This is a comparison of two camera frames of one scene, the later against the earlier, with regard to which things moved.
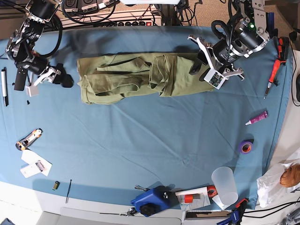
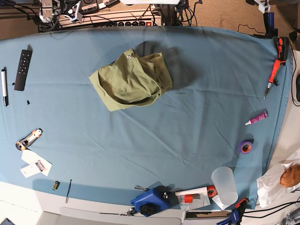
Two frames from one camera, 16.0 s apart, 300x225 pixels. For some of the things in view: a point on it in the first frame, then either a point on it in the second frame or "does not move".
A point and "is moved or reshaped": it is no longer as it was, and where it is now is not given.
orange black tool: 283,48 does not move
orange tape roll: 212,191 does not move
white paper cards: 36,164 does not move
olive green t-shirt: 105,78 is moved or reshaped
